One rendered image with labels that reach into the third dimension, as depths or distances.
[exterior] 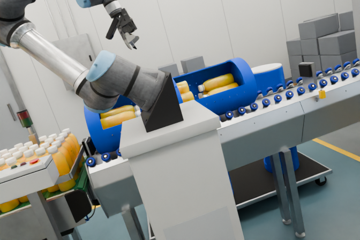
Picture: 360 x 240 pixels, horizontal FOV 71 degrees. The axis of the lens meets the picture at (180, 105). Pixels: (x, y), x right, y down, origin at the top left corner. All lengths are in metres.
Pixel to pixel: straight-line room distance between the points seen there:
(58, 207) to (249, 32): 4.54
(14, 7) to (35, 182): 0.63
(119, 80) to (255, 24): 4.56
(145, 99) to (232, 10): 4.36
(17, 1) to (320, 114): 1.54
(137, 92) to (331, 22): 4.02
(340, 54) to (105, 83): 3.67
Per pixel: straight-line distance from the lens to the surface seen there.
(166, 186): 0.85
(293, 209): 1.87
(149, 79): 0.83
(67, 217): 1.34
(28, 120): 1.81
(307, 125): 1.65
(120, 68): 0.83
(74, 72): 0.98
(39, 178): 1.14
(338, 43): 4.15
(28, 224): 1.38
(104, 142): 1.27
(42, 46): 1.03
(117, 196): 1.41
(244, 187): 2.23
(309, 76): 1.69
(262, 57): 5.30
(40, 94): 4.92
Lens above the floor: 1.39
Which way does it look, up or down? 13 degrees down
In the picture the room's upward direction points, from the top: 16 degrees counter-clockwise
